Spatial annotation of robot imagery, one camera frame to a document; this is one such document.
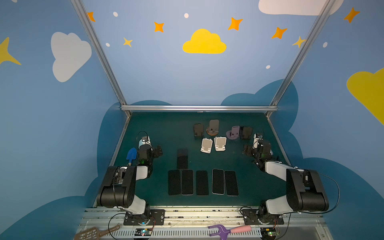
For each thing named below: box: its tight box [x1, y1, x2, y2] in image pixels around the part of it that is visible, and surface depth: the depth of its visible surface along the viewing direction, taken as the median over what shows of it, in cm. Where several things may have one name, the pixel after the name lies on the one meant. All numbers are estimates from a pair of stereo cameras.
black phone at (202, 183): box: [196, 170, 209, 196], surface depth 87 cm
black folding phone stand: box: [193, 123, 205, 138], surface depth 109 cm
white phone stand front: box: [213, 136, 227, 151], surface depth 103 cm
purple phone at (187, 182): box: [181, 169, 194, 196], surface depth 86 cm
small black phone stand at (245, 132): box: [239, 126, 253, 140], surface depth 106 cm
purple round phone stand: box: [226, 125, 240, 140], surface depth 106 cm
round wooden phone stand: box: [206, 119, 219, 136], surface depth 106 cm
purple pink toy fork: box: [208, 224, 252, 240], surface depth 72 cm
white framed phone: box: [212, 168, 225, 195], surface depth 88 cm
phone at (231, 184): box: [224, 170, 239, 197], surface depth 88 cm
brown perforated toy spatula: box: [74, 224, 120, 240], surface depth 71 cm
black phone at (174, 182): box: [168, 169, 181, 195], surface depth 88 cm
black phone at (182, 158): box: [177, 148, 188, 170], surface depth 98 cm
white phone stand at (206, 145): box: [200, 137, 213, 154], surface depth 100 cm
